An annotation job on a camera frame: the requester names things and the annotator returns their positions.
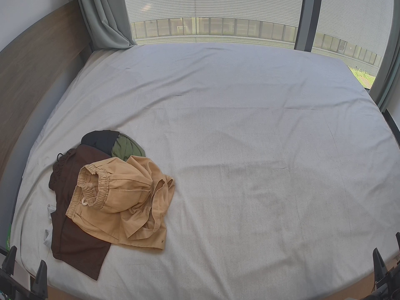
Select window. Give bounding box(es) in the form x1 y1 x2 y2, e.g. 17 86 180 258
120 0 400 112

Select bed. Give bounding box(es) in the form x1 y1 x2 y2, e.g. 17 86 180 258
0 0 400 300

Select grey-green curtain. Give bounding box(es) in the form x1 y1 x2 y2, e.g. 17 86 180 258
74 0 138 50

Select black garment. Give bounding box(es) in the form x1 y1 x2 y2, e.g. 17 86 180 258
81 130 121 159

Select tan shorts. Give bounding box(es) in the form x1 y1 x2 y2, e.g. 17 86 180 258
65 156 175 251

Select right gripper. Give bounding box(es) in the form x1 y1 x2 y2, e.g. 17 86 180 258
372 232 400 300

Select green garment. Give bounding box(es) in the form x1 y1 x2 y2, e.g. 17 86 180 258
111 133 146 162

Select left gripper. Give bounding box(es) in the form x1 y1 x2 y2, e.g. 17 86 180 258
0 246 49 300

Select brown shorts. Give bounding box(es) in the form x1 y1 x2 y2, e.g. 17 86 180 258
47 145 113 281

